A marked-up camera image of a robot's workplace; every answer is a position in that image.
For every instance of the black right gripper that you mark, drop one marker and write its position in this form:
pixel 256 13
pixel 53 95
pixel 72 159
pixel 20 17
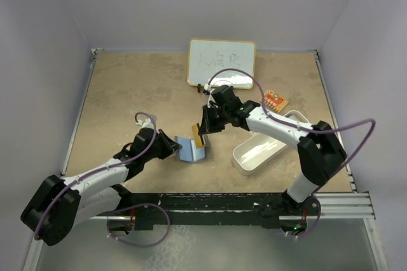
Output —
pixel 206 126

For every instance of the grey card holder wallet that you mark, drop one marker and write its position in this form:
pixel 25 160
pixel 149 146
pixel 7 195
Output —
pixel 189 153

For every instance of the yellow credit card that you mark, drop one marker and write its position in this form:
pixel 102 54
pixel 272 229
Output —
pixel 198 139

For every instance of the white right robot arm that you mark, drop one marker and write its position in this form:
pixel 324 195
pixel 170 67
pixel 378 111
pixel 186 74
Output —
pixel 320 152

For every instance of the white box with cards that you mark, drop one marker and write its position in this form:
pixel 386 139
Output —
pixel 295 117

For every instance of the small whiteboard with writing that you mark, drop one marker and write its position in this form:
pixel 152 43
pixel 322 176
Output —
pixel 221 62

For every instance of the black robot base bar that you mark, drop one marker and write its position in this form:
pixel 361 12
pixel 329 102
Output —
pixel 267 210

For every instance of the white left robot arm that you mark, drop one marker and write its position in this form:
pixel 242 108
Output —
pixel 60 203

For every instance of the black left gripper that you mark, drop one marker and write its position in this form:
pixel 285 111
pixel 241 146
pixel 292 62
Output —
pixel 170 146

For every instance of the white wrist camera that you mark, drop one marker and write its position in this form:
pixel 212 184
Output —
pixel 207 90
pixel 148 122

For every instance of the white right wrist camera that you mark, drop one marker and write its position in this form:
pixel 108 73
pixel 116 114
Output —
pixel 207 90

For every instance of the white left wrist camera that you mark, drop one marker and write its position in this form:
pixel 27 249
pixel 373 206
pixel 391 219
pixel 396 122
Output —
pixel 148 122

